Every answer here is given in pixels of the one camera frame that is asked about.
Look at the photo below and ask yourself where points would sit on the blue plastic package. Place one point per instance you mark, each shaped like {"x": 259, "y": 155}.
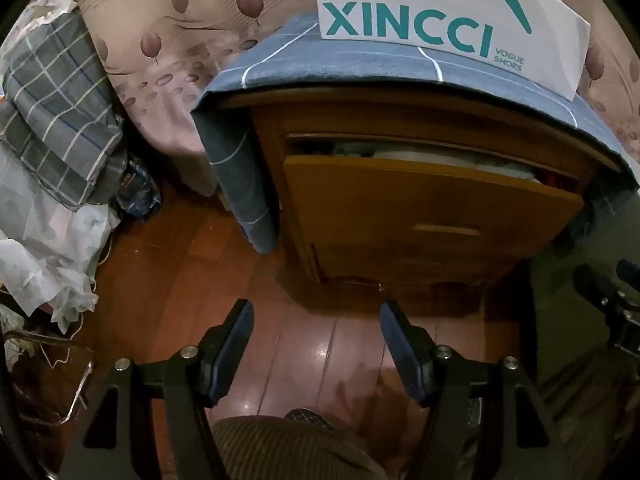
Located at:
{"x": 137, "y": 195}

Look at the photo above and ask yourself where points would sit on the white sheer cloth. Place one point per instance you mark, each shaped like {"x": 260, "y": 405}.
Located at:
{"x": 45, "y": 250}

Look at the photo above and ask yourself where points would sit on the floral bed sheet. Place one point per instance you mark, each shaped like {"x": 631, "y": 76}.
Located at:
{"x": 175, "y": 35}

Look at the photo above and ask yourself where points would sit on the blue checked cloth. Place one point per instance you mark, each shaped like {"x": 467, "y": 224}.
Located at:
{"x": 350, "y": 65}

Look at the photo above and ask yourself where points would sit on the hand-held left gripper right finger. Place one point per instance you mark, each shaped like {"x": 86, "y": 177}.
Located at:
{"x": 397, "y": 345}

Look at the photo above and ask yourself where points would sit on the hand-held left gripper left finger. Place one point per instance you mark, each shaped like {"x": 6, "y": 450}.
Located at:
{"x": 235, "y": 340}

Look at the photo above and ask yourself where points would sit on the wooden nightstand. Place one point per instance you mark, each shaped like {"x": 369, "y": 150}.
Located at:
{"x": 450, "y": 120}

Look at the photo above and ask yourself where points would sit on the grey plaid cloth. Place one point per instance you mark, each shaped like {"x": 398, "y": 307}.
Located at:
{"x": 55, "y": 100}

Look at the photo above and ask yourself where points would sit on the plaid slipper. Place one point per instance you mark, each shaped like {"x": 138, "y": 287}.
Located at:
{"x": 310, "y": 417}

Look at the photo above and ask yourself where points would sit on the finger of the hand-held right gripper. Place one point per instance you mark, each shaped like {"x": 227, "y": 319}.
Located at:
{"x": 629, "y": 269}
{"x": 595, "y": 285}

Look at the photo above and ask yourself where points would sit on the wooden drawer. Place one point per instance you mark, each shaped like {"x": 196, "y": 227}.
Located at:
{"x": 425, "y": 195}
{"x": 400, "y": 265}

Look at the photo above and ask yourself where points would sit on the white underwear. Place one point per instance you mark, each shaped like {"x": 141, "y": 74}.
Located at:
{"x": 425, "y": 154}

